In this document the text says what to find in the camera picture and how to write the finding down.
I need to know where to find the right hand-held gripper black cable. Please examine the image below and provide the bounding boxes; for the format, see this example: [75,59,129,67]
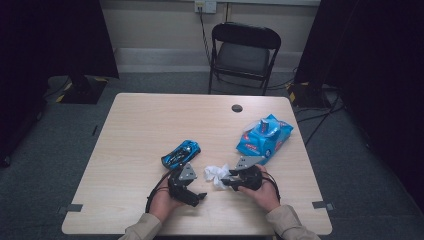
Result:
[261,169,282,203]

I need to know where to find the person's left hand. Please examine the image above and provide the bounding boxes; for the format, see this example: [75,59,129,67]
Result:
[148,176,183,223]

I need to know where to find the black folding chair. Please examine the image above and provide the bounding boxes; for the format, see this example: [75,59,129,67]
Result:
[208,21,282,97]

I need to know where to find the person's right hand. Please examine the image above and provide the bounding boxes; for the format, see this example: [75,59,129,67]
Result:
[238,164,282,214]

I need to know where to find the black wall socket cable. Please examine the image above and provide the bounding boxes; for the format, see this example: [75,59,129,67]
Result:
[198,6,214,66]

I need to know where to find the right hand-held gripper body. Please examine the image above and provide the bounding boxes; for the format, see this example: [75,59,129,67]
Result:
[234,155,266,191]

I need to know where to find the dark curtain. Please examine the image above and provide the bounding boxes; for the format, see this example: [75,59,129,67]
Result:
[293,0,424,211]
[0,0,120,168]

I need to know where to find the white wet wipe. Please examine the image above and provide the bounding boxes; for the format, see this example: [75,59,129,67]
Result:
[203,163,233,191]

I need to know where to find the white wall socket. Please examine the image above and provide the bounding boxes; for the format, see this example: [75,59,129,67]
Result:
[194,0,218,15]

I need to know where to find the blue toy car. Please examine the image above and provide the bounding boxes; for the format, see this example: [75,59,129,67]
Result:
[161,139,202,171]

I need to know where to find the black floor cables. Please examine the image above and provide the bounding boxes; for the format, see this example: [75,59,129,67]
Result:
[296,93,344,148]

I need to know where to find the black stand base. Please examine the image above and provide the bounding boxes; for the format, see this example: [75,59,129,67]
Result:
[59,74,108,105]
[288,81,331,108]

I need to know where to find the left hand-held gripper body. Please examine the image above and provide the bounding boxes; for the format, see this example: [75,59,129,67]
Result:
[167,162,198,203]

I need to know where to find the grey tape strip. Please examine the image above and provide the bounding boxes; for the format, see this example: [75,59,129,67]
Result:
[57,203,84,215]
[312,200,335,211]

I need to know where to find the blue wet wipes packet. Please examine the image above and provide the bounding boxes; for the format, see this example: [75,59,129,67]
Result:
[235,113,295,167]

